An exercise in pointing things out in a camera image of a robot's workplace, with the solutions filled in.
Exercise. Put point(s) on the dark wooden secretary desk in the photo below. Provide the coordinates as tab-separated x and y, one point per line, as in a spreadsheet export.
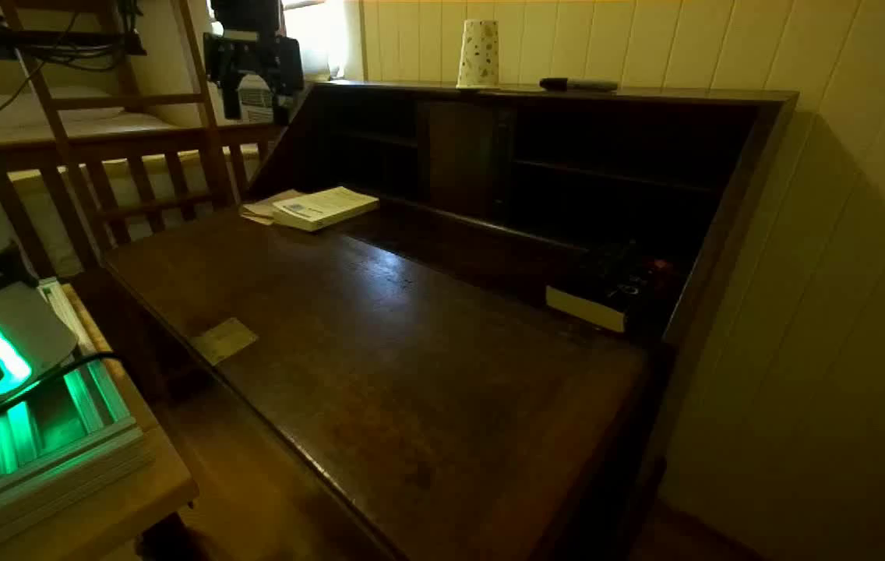
408	356

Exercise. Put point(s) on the white patterned paper cup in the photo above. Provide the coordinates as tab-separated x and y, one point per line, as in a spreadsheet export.
478	60

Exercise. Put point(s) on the small tan paper label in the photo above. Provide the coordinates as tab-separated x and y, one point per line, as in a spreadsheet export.
224	340

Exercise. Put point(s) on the black remote control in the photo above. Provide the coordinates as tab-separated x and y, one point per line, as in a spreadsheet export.
623	272

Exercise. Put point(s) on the wooden ladder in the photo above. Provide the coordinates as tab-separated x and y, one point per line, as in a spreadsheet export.
102	57

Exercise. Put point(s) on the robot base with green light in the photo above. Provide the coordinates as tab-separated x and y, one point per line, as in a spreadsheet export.
35	349

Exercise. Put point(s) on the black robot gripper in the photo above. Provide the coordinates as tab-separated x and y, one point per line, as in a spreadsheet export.
251	40

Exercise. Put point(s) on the brown paper envelope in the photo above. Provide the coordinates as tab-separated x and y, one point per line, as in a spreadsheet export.
270	211

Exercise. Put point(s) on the white paperback book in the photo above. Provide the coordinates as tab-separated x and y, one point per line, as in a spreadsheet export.
321	206

